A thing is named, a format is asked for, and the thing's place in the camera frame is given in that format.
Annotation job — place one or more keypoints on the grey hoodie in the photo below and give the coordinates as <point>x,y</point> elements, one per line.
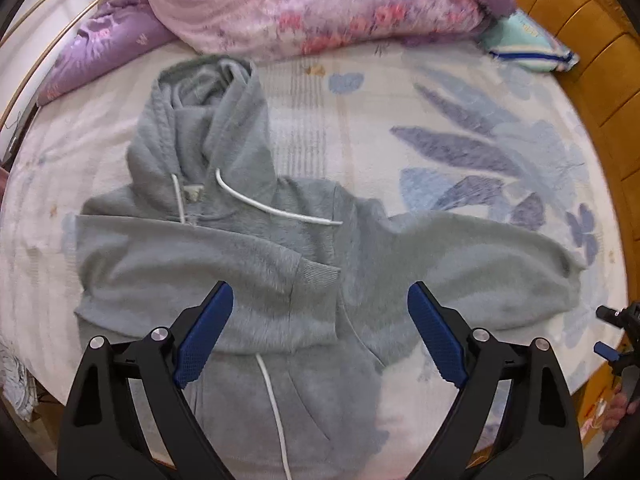
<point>250,260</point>

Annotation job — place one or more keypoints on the white patterned cloth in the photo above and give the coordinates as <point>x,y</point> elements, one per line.
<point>17,385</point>

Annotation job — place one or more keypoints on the teal pillow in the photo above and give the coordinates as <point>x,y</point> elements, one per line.
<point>525,40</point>

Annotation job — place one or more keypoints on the pink floral quilt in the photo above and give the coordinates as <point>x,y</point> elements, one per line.
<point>325,5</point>

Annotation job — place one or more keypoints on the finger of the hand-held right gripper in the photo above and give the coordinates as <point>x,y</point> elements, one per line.
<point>606,351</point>
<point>612,316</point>

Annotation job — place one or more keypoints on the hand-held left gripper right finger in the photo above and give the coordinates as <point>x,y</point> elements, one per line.
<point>437,340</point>

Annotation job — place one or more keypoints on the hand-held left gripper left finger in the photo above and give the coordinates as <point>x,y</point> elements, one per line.
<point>205,335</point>

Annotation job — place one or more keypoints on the purple blanket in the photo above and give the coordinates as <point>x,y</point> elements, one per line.
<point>100,45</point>

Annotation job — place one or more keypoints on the person's right hand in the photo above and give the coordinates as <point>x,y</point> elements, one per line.
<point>617,410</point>

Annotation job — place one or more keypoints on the golden curved rail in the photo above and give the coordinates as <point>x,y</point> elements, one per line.
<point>45,57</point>
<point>55,2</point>

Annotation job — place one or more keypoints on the floral printed bed sheet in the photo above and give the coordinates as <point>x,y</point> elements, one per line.
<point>400,95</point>

